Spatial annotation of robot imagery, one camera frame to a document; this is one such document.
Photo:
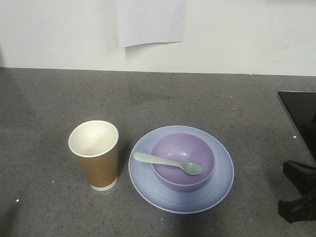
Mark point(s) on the light blue plate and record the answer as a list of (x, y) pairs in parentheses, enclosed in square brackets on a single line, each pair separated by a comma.
[(163, 197)]

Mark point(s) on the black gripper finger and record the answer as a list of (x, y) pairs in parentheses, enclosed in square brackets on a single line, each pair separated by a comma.
[(302, 176), (303, 209)]

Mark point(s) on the purple plastic bowl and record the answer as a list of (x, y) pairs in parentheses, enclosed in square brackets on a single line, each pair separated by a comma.
[(183, 147)]

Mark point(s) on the brown paper cup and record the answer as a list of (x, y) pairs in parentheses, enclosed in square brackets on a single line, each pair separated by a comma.
[(95, 143)]

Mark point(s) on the pale green plastic spoon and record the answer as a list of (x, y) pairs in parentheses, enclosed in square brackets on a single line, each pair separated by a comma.
[(188, 167)]

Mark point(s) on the black induction cooktop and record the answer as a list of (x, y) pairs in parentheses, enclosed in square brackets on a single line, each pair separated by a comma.
[(301, 107)]

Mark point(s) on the white paper sheet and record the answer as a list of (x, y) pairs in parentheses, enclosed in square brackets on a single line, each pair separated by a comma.
[(150, 21)]

